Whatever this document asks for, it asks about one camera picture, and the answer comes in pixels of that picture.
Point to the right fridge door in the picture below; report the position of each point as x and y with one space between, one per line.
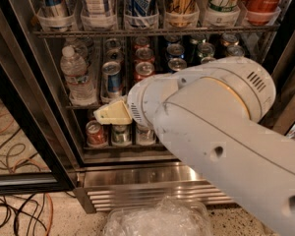
281 117

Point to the top shelf coke can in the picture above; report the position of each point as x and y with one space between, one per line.
260 12

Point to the rear red coke can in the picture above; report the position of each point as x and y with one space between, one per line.
141 42

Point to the top shelf gold can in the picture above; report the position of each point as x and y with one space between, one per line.
178 9

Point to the middle wire shelf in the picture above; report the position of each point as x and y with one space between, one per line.
90 106

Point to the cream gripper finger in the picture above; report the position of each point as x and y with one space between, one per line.
114 113

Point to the upper wire shelf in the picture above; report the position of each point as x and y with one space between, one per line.
152 32

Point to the red coke can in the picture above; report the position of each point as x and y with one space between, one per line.
144 55
143 70
141 42

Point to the bottom shelf green can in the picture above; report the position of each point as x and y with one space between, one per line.
121 135

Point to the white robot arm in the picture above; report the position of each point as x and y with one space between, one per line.
208 116

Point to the top shelf red bull can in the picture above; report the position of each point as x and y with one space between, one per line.
54 0

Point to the front clear water bottle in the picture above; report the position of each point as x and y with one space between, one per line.
76 74

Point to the steel fridge bottom grille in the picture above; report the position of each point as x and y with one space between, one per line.
104 188

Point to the dark blue can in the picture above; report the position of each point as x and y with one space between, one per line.
176 64
174 51

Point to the front blue silver can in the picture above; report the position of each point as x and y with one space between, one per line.
111 74

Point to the front green can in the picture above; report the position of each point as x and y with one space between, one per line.
207 60

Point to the bottom shelf water bottle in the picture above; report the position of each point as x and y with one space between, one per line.
144 135

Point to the top shelf blue can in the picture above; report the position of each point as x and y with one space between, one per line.
139 11

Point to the front dark blue can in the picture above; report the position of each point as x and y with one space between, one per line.
176 64

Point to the clear plastic bag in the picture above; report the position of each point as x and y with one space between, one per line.
169 217

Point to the left glass fridge door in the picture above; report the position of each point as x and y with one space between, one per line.
38 154

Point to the wire shelf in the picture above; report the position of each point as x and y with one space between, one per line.
152 32
90 106

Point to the front red coke can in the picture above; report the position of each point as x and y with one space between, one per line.
143 70

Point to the bottom shelf red can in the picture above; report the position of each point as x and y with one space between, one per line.
95 134

